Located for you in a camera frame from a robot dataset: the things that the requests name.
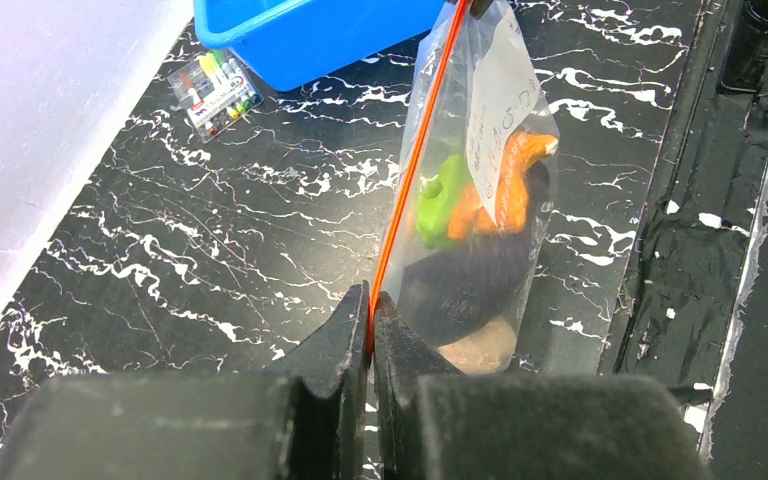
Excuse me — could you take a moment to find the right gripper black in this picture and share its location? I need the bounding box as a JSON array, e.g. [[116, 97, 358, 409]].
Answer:
[[469, 0, 493, 19]]

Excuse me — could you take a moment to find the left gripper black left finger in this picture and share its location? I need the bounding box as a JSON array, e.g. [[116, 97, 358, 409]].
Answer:
[[0, 283, 370, 479]]

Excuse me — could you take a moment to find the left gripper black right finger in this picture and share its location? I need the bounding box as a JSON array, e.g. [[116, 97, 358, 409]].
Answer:
[[374, 294, 711, 479]]

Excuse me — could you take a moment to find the white toy garlic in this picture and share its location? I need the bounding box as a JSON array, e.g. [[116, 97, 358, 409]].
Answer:
[[438, 317, 517, 375]]

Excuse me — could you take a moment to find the purple toy eggplant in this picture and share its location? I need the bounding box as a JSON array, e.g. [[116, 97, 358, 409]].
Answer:
[[383, 160, 557, 347]]

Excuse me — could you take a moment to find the blue plastic bin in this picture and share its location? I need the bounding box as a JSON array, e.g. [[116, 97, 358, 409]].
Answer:
[[193, 0, 443, 91]]

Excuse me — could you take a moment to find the clear zip bag orange zipper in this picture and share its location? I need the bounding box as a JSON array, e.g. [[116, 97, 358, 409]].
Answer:
[[365, 0, 562, 378]]

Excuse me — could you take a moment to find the green toy leaf vegetable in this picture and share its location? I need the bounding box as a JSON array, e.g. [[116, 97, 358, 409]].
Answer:
[[415, 154, 472, 249]]

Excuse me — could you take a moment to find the orange toy food piece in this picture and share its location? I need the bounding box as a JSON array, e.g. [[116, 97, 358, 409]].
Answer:
[[447, 131, 559, 241]]

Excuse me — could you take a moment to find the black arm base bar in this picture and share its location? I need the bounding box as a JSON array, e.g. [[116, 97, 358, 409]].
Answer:
[[600, 1, 768, 479]]

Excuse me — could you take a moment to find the black marbled table mat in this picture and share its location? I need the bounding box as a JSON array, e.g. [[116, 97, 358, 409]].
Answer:
[[0, 1, 701, 448]]

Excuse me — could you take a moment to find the small clear marker box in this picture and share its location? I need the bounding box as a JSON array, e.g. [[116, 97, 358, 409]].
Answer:
[[166, 48, 264, 143]]

